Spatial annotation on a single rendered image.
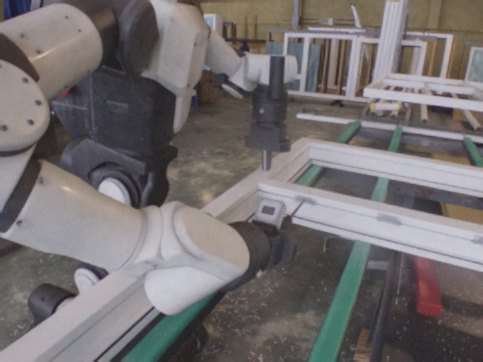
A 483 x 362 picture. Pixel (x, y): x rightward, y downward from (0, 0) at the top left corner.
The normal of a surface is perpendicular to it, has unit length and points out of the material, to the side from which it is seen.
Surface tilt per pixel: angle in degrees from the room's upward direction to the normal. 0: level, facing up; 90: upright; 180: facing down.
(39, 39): 53
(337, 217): 90
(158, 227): 28
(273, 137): 90
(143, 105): 105
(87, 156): 90
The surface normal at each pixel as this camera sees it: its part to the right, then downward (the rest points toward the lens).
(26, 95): 0.76, -0.42
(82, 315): 0.02, -0.92
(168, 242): 0.07, -0.45
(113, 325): 0.88, 0.20
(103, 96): -0.09, 0.62
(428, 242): -0.48, 0.33
